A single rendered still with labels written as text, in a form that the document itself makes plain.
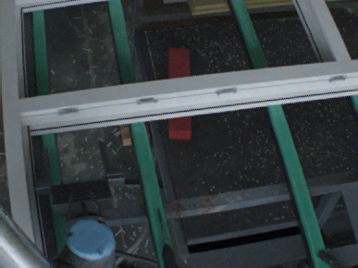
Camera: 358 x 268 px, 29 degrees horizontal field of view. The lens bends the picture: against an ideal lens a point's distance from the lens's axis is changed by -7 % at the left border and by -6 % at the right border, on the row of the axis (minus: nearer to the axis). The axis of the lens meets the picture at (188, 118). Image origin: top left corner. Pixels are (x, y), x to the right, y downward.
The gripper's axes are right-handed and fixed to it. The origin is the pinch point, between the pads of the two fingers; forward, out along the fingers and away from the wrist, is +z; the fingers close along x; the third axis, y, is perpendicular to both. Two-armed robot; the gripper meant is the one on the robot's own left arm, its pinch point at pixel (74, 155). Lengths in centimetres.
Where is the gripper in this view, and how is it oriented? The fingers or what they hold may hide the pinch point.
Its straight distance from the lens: 158.5
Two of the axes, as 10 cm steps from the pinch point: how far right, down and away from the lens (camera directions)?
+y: -0.8, 5.7, 8.2
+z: -2.0, -8.1, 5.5
